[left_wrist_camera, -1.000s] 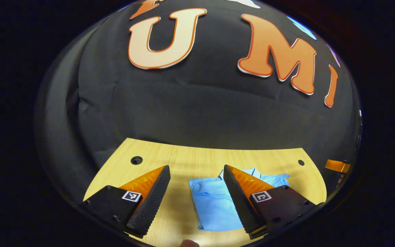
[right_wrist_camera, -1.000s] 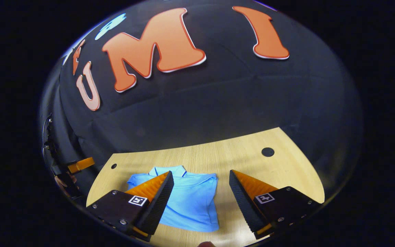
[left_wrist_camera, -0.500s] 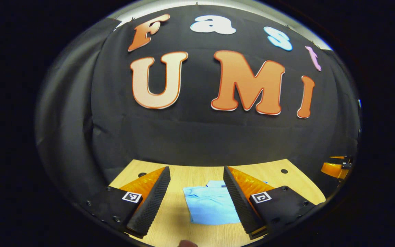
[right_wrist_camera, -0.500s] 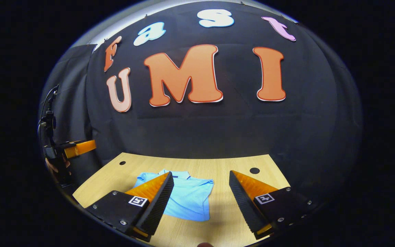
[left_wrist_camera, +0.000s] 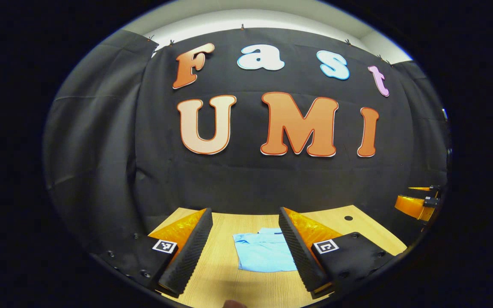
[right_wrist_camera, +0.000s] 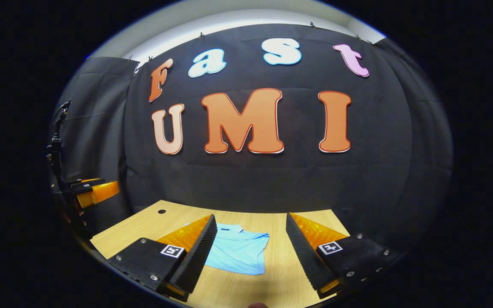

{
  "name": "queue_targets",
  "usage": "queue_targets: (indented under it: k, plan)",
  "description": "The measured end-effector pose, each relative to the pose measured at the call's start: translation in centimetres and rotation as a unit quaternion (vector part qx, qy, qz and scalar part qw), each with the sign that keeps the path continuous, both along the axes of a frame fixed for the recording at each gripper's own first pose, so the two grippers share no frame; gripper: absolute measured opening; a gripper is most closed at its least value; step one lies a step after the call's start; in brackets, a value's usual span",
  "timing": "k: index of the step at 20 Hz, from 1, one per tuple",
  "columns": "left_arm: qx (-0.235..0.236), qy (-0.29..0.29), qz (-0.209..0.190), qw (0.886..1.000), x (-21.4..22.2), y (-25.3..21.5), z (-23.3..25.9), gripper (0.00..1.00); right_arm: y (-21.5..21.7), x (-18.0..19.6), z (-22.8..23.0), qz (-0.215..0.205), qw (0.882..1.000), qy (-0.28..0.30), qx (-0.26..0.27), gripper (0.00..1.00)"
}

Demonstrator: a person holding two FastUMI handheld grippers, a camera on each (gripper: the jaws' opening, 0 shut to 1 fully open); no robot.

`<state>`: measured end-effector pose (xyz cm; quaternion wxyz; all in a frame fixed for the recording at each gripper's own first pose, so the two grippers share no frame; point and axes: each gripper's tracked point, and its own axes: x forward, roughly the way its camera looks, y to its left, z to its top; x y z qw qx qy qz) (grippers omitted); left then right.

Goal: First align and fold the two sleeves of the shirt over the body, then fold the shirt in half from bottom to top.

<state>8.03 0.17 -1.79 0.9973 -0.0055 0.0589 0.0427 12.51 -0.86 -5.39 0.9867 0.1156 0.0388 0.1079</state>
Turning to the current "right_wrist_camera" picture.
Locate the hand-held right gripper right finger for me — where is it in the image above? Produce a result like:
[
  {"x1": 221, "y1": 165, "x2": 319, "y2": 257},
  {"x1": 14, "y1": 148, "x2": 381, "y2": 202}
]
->
[{"x1": 286, "y1": 212, "x2": 401, "y2": 300}]

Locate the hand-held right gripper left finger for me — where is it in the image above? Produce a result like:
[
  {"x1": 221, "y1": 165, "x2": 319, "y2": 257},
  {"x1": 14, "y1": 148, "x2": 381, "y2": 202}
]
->
[{"x1": 106, "y1": 214, "x2": 218, "y2": 302}]

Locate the light blue T-shirt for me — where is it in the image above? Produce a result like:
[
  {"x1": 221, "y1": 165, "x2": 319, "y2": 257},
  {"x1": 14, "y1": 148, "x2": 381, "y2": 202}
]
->
[{"x1": 184, "y1": 222, "x2": 270, "y2": 275}]

